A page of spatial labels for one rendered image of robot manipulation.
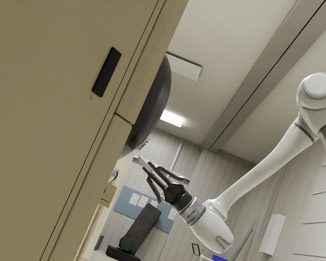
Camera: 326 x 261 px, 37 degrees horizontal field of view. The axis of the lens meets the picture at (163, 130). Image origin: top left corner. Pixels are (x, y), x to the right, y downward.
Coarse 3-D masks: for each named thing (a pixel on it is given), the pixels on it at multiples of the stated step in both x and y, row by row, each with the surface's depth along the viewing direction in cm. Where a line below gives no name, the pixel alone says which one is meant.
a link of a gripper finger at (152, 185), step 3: (147, 180) 170; (150, 180) 170; (150, 183) 170; (153, 183) 172; (150, 186) 170; (153, 186) 170; (153, 189) 170; (156, 189) 171; (156, 192) 170; (156, 195) 170; (159, 195) 170; (159, 198) 170; (159, 201) 170
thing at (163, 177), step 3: (156, 168) 169; (156, 171) 169; (159, 171) 169; (159, 174) 169; (162, 174) 170; (162, 177) 169; (165, 177) 169; (165, 180) 169; (168, 180) 170; (168, 183) 169; (171, 186) 169; (174, 189) 169
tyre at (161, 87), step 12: (168, 60) 176; (168, 72) 169; (156, 84) 162; (168, 84) 168; (156, 96) 162; (168, 96) 169; (144, 108) 159; (156, 108) 163; (144, 120) 161; (156, 120) 166; (132, 132) 161; (144, 132) 164; (132, 144) 165; (120, 156) 168
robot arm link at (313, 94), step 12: (300, 84) 154; (312, 84) 149; (324, 84) 148; (300, 96) 152; (312, 96) 148; (324, 96) 147; (300, 108) 157; (312, 108) 150; (324, 108) 149; (312, 120) 152; (324, 120) 149; (324, 132) 150; (324, 144) 151
